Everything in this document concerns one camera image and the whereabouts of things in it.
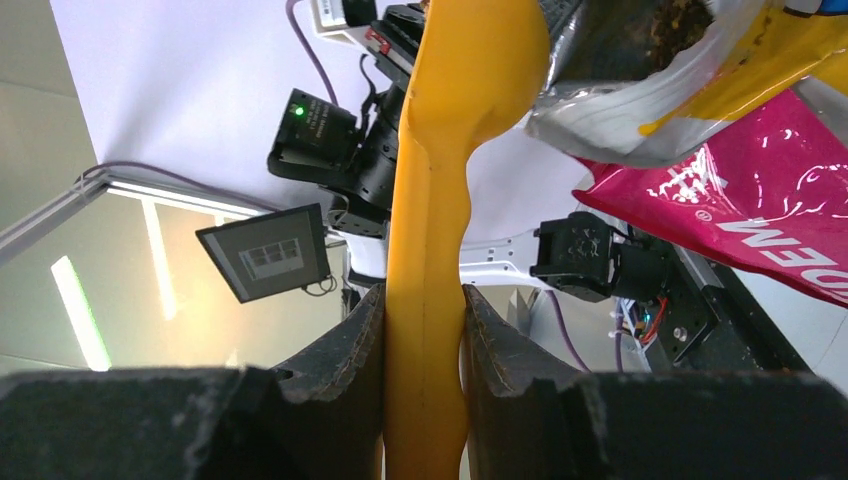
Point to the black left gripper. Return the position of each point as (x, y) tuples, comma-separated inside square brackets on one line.
[(392, 44)]

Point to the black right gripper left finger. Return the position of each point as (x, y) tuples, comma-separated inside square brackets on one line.
[(316, 415)]

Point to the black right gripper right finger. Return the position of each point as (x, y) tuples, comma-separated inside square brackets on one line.
[(535, 417)]

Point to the yellow plastic scoop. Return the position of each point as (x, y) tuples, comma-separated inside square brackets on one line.
[(478, 71)]

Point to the printed cat food bag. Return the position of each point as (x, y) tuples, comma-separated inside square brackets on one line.
[(737, 150)]

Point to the grey monitor screen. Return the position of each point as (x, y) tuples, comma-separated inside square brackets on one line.
[(269, 254)]

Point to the brown kibble in bag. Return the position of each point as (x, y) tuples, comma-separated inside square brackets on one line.
[(677, 25)]

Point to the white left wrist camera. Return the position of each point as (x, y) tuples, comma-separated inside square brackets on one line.
[(343, 21)]

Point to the left aluminium frame post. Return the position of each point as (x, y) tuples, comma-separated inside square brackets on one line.
[(29, 230)]

